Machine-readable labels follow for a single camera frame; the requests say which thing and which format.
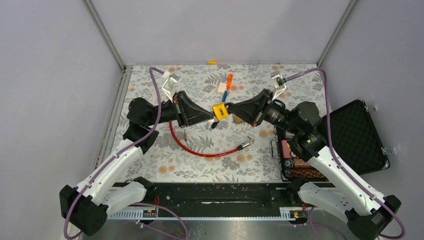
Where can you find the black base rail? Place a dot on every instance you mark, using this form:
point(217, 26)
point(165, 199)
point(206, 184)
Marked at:
point(221, 200)

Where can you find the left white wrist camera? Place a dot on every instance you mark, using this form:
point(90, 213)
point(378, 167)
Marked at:
point(168, 87)

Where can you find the black poker chip case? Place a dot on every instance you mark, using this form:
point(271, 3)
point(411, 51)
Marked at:
point(354, 137)

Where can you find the red cable lock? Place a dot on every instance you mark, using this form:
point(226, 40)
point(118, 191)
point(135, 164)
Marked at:
point(199, 152)

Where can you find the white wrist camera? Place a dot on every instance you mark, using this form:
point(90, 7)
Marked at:
point(279, 83)
point(168, 87)

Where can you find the white toy block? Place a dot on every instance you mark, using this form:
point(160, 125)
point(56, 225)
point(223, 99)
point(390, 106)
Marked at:
point(222, 87)

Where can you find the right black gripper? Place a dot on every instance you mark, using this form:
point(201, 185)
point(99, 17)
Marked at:
point(252, 110)

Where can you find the yellow padlock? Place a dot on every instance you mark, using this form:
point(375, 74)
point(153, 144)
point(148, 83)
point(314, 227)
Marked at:
point(220, 111)

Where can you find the orange toy brick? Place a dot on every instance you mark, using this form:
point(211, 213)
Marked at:
point(229, 81)

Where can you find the blue toy brick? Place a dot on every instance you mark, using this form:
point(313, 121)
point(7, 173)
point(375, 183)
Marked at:
point(224, 97)

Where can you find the floral table mat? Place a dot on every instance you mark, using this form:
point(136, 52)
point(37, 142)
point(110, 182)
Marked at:
point(165, 161)

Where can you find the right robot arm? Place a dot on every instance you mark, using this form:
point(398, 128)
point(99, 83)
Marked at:
point(365, 210)

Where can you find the small brass padlock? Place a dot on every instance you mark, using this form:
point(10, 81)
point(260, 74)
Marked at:
point(185, 136)

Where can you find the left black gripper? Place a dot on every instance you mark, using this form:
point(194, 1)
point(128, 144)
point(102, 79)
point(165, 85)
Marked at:
point(188, 113)

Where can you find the long shackle brass padlock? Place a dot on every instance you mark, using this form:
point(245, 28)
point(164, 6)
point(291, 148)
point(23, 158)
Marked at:
point(237, 120)

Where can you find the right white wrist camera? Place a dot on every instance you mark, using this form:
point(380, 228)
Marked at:
point(279, 83)

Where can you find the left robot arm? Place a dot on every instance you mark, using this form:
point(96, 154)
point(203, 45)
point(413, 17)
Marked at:
point(88, 204)

